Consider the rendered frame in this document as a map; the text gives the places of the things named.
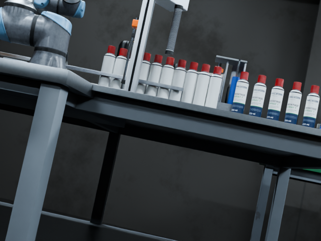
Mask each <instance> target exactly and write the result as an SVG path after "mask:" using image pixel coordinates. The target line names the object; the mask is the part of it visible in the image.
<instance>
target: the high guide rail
mask: <svg viewBox="0 0 321 241"><path fill-rule="evenodd" d="M0 55H2V56H7V57H12V58H17V59H22V60H27V61H29V60H30V57H25V56H21V55H14V54H9V53H4V52H0ZM66 68H68V69H72V70H77V71H82V72H87V73H92V74H97V75H102V76H107V77H113V78H118V79H122V78H123V76H120V75H115V74H111V73H106V72H100V71H95V70H91V69H86V68H81V67H76V66H70V65H66ZM138 83H142V84H147V85H152V86H157V87H162V88H168V89H173V90H178V91H183V90H184V88H181V87H176V86H171V85H166V84H161V83H156V82H151V81H146V80H141V79H139V81H138Z"/></svg>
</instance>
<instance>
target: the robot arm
mask: <svg viewBox="0 0 321 241"><path fill-rule="evenodd" d="M84 12H85V2H84V1H82V0H7V1H6V2H4V6H3V7H0V39H1V40H3V41H6V42H9V43H16V44H22V45H27V46H32V47H35V48H34V52H33V55H32V57H31V58H30V60H29V63H33V64H38V65H43V66H51V67H56V68H61V69H67V68H66V65H68V61H67V59H68V45H69V40H70V36H71V29H72V24H71V23H70V21H69V20H67V19H66V18H65V17H63V16H60V15H65V16H70V17H72V18H73V17H74V18H82V17H83V15H84ZM36 13H37V15H36ZM59 14H60V15H59Z"/></svg>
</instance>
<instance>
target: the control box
mask: <svg viewBox="0 0 321 241"><path fill-rule="evenodd" d="M155 3H157V4H159V5H160V6H162V7H164V8H165V9H167V10H169V11H174V7H175V5H176V4H179V5H182V6H183V11H187V9H188V5H189V0H156V1H155Z"/></svg>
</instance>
